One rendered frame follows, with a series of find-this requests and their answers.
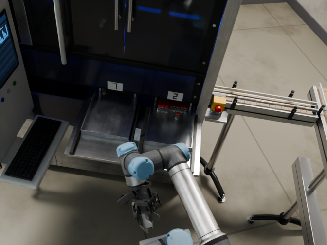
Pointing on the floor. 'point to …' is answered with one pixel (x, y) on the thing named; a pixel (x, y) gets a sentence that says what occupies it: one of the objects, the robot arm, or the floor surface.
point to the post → (217, 55)
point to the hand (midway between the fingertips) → (147, 227)
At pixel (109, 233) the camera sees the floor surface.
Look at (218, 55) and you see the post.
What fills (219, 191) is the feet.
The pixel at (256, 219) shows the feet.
